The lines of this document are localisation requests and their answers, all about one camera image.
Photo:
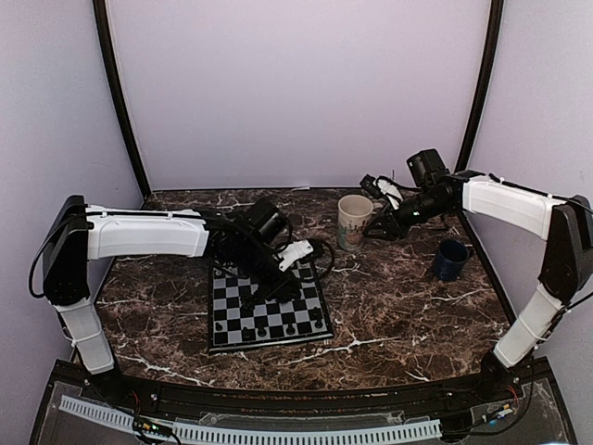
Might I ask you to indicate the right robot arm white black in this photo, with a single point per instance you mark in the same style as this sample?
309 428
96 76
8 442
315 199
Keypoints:
562 226

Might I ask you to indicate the black frame post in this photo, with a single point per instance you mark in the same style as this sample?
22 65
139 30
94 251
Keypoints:
111 69
482 84

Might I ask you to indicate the white slotted cable duct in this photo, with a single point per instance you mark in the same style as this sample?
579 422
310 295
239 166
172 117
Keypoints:
237 429

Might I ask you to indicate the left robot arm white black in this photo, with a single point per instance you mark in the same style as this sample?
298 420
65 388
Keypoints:
82 232

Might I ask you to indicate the dark blue mug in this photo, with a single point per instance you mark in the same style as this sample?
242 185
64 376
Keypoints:
450 258

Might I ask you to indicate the cream seashell mug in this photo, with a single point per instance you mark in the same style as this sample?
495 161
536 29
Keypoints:
354 215

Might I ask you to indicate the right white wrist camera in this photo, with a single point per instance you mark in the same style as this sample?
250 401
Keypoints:
382 187

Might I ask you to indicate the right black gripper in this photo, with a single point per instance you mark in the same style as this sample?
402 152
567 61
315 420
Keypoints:
395 229

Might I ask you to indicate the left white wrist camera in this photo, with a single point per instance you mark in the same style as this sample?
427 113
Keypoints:
295 251

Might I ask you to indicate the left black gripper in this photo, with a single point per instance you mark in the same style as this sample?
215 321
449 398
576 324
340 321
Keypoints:
278 288

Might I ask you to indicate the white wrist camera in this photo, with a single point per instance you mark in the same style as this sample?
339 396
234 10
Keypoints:
295 251
382 187

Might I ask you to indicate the right black frame post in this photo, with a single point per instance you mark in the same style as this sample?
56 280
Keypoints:
482 84

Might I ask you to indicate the black white chessboard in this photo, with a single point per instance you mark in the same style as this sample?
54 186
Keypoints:
226 290

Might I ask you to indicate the left black frame post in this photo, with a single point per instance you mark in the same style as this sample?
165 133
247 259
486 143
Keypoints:
111 69

